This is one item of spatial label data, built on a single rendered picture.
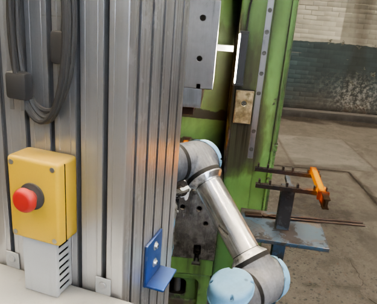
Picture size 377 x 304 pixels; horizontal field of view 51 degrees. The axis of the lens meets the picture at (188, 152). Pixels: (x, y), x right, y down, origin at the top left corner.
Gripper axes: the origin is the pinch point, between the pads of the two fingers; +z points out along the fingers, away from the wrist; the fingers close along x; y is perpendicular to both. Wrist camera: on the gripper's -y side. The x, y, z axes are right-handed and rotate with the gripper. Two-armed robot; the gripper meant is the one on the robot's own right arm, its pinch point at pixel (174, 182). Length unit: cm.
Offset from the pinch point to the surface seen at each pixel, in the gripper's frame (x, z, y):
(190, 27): 0, 31, -64
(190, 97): 2.2, 30.7, -32.0
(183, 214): 3.6, 24.7, 27.7
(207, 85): 9.8, 30.7, -38.2
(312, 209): 121, 203, 100
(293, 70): 163, 631, 9
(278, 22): 41, 45, -70
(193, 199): 8.5, 24.7, 18.5
